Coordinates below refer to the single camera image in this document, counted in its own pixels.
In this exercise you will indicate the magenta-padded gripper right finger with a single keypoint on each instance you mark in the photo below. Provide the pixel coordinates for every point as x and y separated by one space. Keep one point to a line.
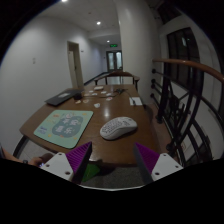
163 165

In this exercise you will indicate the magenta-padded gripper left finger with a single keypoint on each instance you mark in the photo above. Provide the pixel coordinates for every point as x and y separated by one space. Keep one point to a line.
60 165

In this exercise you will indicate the white perforated computer mouse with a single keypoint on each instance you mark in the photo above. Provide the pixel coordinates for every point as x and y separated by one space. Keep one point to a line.
118 127

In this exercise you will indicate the pale green printed mouse pad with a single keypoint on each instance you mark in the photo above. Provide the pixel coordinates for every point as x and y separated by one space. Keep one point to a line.
65 128

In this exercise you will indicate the person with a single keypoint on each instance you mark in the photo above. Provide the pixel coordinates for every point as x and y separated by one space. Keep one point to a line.
36 161

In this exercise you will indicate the green flat object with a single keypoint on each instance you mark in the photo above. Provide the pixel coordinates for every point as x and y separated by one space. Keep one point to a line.
90 171

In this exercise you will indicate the small paper card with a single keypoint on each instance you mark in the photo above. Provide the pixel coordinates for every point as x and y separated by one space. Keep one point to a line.
103 92
109 98
97 105
86 100
109 95
78 102

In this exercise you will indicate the black railing with wooden handrail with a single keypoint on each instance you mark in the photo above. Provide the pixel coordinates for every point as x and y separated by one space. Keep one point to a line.
173 100

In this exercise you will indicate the dark closed laptop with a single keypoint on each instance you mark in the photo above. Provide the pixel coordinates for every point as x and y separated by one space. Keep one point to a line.
61 97

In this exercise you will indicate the white paper sheet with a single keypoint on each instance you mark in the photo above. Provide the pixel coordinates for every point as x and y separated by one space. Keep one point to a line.
136 101

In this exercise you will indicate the small black round object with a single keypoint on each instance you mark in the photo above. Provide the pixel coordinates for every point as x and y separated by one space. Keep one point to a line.
77 96

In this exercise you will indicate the dark pen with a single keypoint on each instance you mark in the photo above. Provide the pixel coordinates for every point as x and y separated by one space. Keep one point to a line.
132 100

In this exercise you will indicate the large white paper card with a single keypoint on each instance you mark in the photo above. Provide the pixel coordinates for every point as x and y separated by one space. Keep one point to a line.
98 88

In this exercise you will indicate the beige side door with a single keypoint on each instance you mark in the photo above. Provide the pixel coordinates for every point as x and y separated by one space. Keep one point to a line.
76 66

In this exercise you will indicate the brown wooden chair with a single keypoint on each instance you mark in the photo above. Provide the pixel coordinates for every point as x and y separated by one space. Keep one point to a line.
116 74

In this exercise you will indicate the dark framed window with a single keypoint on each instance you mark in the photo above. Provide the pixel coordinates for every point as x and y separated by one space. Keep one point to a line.
183 56

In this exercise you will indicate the glazed double door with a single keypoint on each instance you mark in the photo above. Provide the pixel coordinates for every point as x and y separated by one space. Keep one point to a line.
114 61

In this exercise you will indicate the green exit sign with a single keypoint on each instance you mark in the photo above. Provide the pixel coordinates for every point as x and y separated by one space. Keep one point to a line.
113 45

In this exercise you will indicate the ceiling lights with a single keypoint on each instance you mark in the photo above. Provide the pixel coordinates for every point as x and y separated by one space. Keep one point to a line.
98 23

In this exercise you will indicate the white wall switch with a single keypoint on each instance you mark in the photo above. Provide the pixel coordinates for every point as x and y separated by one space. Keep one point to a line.
33 60

